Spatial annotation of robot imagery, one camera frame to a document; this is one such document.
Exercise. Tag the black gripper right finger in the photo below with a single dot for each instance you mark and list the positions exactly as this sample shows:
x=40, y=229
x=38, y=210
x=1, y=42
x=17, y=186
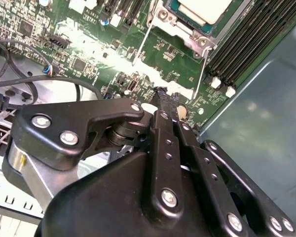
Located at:
x=207, y=177

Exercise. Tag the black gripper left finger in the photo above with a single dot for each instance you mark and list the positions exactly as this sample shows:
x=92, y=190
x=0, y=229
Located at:
x=64, y=116

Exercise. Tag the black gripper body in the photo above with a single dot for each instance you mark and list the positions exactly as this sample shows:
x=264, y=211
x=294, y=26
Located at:
x=108, y=202

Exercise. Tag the silver CPU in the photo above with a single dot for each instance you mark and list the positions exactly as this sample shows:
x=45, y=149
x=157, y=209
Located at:
x=202, y=10

